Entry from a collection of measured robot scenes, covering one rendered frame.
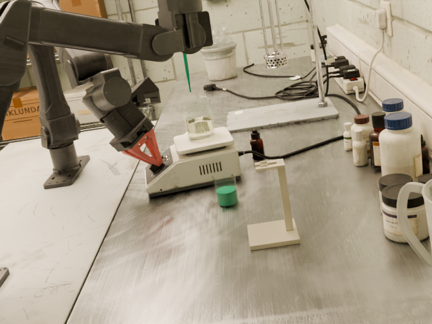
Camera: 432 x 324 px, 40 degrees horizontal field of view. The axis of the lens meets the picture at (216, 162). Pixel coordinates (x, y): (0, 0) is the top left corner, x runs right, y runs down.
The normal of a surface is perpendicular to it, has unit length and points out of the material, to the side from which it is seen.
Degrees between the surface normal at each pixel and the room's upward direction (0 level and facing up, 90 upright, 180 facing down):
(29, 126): 86
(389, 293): 0
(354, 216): 0
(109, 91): 75
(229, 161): 90
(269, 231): 0
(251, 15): 90
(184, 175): 90
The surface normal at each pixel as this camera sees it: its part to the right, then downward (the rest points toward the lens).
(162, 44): 0.51, 0.19
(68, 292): -0.16, -0.93
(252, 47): -0.03, 0.33
